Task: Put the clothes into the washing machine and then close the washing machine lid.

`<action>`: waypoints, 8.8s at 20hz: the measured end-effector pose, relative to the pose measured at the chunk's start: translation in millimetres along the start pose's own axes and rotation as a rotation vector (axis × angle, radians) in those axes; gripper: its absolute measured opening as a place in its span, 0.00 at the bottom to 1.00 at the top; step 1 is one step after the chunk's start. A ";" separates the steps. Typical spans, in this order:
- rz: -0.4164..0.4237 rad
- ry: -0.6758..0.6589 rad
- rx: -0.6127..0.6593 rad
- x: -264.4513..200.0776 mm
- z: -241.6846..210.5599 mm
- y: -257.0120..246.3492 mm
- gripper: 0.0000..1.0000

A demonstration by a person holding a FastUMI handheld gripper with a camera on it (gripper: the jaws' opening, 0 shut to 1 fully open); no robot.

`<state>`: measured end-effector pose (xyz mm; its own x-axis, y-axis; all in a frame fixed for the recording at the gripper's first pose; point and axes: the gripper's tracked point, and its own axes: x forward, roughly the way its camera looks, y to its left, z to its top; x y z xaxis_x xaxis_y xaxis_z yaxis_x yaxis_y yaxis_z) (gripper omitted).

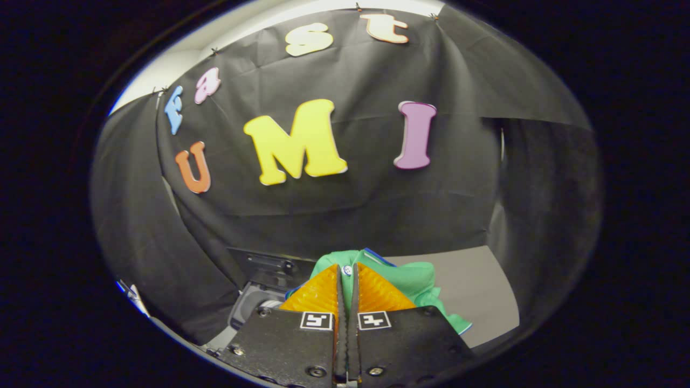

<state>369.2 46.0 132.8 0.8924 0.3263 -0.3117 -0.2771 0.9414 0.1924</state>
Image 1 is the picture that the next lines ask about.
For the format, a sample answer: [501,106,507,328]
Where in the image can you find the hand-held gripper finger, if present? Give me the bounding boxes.
[216,263,346,386]
[348,262,476,387]

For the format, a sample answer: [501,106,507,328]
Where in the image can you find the green polo shirt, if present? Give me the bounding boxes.
[286,248,473,335]

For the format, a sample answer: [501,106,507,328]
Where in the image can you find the grey washing machine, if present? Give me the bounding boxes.
[202,280,294,356]

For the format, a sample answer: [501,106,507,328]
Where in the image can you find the dark washing machine lid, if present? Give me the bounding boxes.
[226,247,319,292]

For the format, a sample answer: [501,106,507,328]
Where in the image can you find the beige cabinet with dark top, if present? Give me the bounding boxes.
[385,245,521,348]

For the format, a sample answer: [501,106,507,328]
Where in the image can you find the black backdrop cloth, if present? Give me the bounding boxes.
[89,5,602,345]

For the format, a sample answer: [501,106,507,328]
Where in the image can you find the white and blue object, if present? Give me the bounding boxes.
[116,279,152,318]

